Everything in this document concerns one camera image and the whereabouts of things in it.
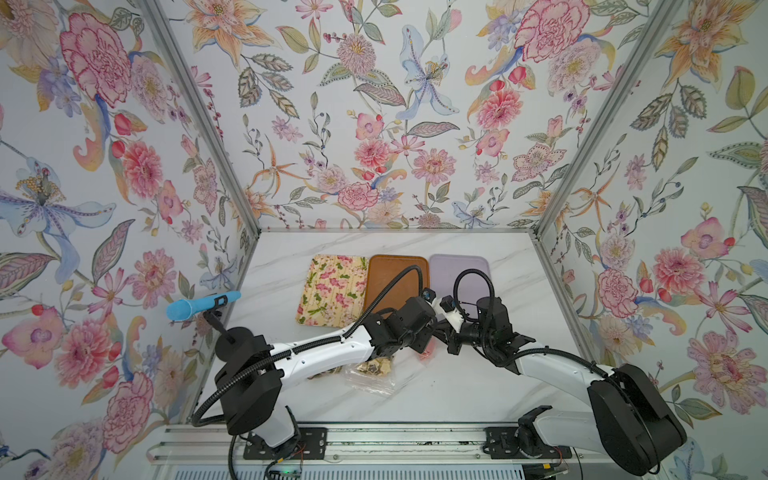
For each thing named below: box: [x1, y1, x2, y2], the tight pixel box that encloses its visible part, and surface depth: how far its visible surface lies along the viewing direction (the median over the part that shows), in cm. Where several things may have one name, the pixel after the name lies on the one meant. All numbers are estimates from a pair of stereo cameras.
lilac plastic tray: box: [429, 254, 491, 321], surface depth 73 cm
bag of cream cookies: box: [342, 356, 396, 395], surface depth 84 cm
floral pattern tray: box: [296, 254, 369, 328], surface depth 106 cm
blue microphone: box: [166, 291, 242, 322], surface depth 70 cm
